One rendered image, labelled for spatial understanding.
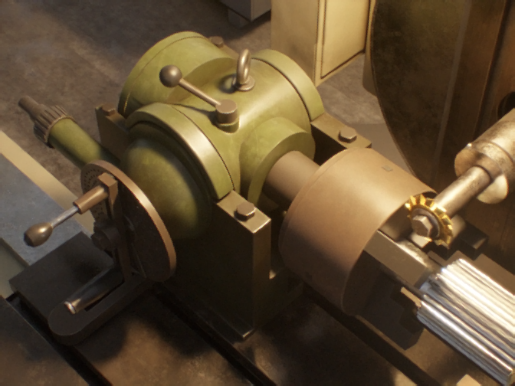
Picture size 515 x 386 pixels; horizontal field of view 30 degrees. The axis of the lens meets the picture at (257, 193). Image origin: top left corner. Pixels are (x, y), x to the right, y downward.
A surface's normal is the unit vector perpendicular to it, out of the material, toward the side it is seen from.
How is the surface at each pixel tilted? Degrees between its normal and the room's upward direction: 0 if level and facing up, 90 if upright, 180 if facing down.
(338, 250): 55
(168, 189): 49
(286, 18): 90
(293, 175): 26
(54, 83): 0
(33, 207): 0
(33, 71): 0
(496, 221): 90
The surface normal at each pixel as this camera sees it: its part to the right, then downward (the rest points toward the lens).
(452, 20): -0.71, 0.52
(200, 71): 0.70, 0.53
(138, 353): 0.00, -0.66
